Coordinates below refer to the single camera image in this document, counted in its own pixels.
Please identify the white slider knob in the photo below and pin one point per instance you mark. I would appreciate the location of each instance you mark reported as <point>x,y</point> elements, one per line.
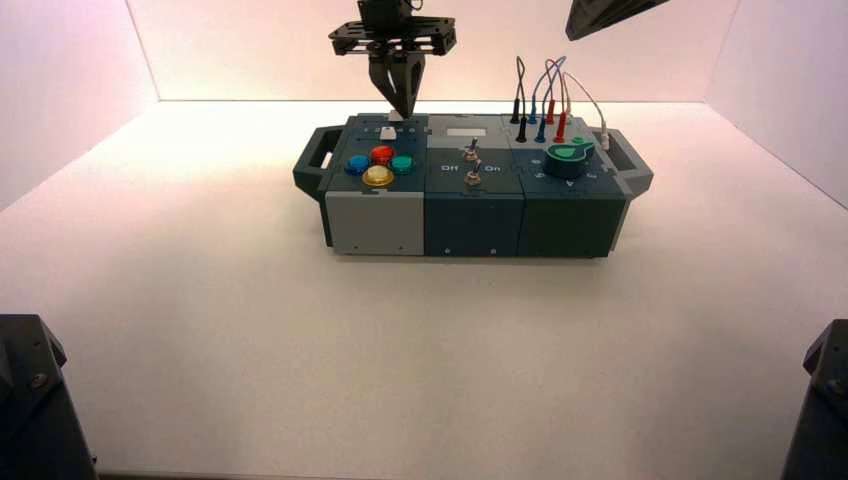
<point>394,116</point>
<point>388,133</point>

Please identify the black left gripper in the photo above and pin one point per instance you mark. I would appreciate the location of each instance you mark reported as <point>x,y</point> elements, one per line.
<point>397,33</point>

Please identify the green dome push button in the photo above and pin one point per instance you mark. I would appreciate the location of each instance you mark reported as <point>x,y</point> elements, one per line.
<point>402,165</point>

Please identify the metal toggle switch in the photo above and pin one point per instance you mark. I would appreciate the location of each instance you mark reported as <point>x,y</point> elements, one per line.
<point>473,175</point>
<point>472,151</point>

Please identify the blue dome push button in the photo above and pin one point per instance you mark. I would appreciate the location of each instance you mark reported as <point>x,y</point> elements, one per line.
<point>358,164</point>

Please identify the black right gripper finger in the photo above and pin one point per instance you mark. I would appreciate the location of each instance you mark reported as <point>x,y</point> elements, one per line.
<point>586,23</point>
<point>632,6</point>

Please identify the red dome push button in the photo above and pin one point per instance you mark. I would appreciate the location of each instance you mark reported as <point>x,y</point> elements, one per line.
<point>383,155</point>

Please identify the grey and teal control box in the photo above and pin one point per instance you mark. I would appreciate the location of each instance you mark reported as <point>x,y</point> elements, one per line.
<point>474,218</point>

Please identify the green rotary pointer knob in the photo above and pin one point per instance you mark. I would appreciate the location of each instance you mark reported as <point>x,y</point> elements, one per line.
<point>566,162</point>

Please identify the yellow dome push button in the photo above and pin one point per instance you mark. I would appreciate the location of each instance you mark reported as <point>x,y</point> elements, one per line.
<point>378,176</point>

